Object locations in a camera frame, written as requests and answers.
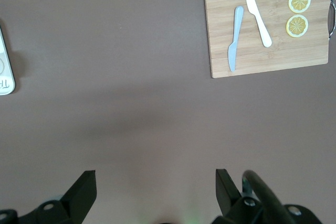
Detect grey plastic knife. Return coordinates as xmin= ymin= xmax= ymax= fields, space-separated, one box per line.
xmin=227 ymin=5 xmax=245 ymax=73

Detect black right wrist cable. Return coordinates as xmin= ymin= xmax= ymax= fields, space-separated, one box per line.
xmin=241 ymin=170 xmax=299 ymax=224

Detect white plastic knife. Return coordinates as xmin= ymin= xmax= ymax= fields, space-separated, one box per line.
xmin=245 ymin=0 xmax=273 ymax=48

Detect bamboo cutting board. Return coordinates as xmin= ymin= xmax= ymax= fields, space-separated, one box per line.
xmin=204 ymin=0 xmax=336 ymax=79

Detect cream bear print tray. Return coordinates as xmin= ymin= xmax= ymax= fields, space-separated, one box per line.
xmin=0 ymin=19 xmax=16 ymax=96

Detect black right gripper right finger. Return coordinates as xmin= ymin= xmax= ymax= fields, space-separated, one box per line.
xmin=215 ymin=168 xmax=263 ymax=224

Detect yellow lemon slice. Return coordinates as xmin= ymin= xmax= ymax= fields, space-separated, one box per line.
xmin=285 ymin=14 xmax=309 ymax=38
xmin=288 ymin=0 xmax=312 ymax=14

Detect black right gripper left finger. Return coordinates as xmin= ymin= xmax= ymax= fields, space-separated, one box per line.
xmin=18 ymin=170 xmax=98 ymax=224

